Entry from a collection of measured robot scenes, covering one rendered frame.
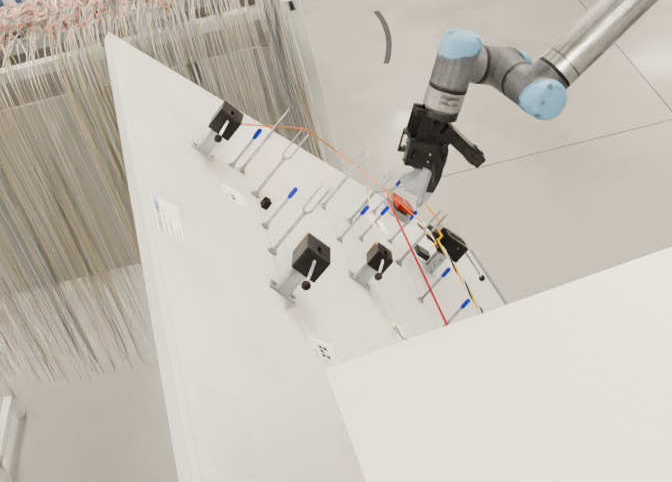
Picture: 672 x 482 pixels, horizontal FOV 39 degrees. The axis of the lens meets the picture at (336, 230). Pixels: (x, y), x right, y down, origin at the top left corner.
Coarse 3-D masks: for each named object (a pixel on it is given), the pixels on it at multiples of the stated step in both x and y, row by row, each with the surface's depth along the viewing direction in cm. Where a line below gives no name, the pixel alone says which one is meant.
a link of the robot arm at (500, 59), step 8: (488, 48) 180; (496, 48) 181; (504, 48) 182; (512, 48) 184; (488, 56) 179; (496, 56) 180; (504, 56) 179; (512, 56) 179; (520, 56) 182; (528, 56) 184; (488, 64) 179; (496, 64) 179; (504, 64) 178; (512, 64) 177; (488, 72) 179; (496, 72) 179; (504, 72) 177; (480, 80) 182; (488, 80) 181; (496, 80) 179; (496, 88) 181
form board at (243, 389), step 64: (128, 64) 174; (128, 128) 150; (192, 128) 170; (256, 128) 195; (192, 192) 147; (320, 192) 190; (192, 256) 130; (256, 256) 144; (192, 320) 116; (256, 320) 127; (320, 320) 141; (192, 384) 105; (256, 384) 114; (320, 384) 125; (192, 448) 96; (256, 448) 103; (320, 448) 112
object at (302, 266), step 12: (312, 240) 138; (300, 252) 136; (312, 252) 135; (324, 252) 137; (300, 264) 136; (312, 264) 134; (324, 264) 136; (288, 276) 138; (300, 276) 138; (312, 276) 136; (276, 288) 139; (288, 288) 139
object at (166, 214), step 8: (152, 200) 135; (160, 200) 137; (152, 208) 133; (160, 208) 135; (168, 208) 136; (176, 208) 138; (160, 216) 133; (168, 216) 134; (176, 216) 136; (160, 224) 131; (168, 224) 132; (176, 224) 134; (168, 232) 130; (176, 232) 132; (184, 240) 132
